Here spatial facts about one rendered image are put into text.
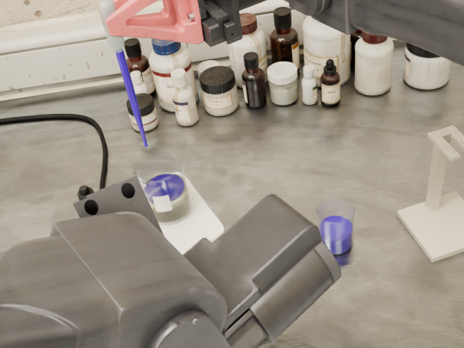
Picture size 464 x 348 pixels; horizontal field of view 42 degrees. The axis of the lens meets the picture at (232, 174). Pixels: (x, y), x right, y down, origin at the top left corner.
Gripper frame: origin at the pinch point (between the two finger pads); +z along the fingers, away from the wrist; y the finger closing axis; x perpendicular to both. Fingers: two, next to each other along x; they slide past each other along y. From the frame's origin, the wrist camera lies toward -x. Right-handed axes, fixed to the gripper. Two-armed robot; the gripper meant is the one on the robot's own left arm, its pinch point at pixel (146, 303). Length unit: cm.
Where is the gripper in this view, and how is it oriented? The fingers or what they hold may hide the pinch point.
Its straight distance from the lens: 53.5
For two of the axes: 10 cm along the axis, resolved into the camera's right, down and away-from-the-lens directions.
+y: -8.7, 4.1, -2.7
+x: 4.1, 9.1, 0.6
